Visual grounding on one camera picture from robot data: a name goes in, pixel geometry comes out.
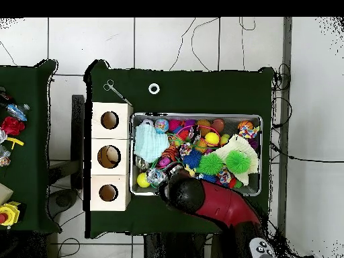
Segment crushed clear plastic bottle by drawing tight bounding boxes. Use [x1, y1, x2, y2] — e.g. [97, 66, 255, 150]
[146, 168, 167, 187]

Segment wooden box with three holes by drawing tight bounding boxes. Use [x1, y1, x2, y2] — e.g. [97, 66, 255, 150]
[90, 101, 134, 212]

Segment tiger striped plush toy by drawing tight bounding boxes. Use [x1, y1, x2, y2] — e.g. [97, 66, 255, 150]
[161, 144, 179, 162]

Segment globe print ball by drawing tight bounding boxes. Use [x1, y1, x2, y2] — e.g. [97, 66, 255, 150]
[154, 118, 170, 134]

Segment light blue muslin cloth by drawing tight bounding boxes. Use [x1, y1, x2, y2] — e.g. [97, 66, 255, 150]
[133, 124, 170, 163]

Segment blue spiky ball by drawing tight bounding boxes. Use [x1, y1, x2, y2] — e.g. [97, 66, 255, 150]
[182, 148, 202, 169]

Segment yellow smiley ball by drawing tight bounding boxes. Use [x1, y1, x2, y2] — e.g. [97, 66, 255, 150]
[204, 132, 220, 147]

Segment small green spiky toy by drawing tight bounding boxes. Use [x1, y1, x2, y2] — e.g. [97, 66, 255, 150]
[198, 152, 224, 176]

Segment dark green tablecloth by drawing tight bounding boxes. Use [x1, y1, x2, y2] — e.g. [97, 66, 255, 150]
[0, 59, 61, 234]
[84, 59, 275, 239]

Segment large green spiky toy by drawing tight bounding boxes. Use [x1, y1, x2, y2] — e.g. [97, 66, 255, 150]
[224, 149, 251, 174]

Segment cream knitted cloth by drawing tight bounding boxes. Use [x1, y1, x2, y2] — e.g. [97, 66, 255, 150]
[214, 134, 260, 186]

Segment orange basketball toy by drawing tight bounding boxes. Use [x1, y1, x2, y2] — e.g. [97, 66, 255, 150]
[237, 120, 254, 131]

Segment silver scissors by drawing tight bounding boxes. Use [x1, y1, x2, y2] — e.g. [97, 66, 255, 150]
[103, 79, 133, 106]

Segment colourful spotted cloth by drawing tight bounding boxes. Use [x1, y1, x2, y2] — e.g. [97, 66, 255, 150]
[238, 125, 261, 140]

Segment black upright panel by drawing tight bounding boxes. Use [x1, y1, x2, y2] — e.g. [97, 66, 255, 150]
[71, 94, 85, 189]

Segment yellow plastic piece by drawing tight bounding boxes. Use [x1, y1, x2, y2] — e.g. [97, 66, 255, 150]
[6, 136, 25, 151]

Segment blue and clear packet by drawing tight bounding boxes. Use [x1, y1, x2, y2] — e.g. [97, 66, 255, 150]
[6, 103, 30, 122]

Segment red crumpled item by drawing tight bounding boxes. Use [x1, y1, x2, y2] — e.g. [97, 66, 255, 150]
[1, 116, 26, 136]

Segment clear plastic packet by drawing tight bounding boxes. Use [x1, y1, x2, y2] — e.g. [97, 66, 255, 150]
[0, 144, 11, 167]

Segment beige box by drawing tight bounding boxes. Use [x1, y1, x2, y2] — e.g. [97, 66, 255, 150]
[0, 183, 13, 206]

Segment yellow emergency stop button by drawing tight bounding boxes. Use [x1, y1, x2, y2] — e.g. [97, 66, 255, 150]
[0, 201, 22, 228]

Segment wire mesh bin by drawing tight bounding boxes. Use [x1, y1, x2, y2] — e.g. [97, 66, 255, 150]
[130, 112, 263, 196]

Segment thin black cable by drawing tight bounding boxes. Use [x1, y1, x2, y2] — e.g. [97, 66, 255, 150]
[270, 144, 344, 164]
[190, 17, 220, 72]
[169, 17, 197, 71]

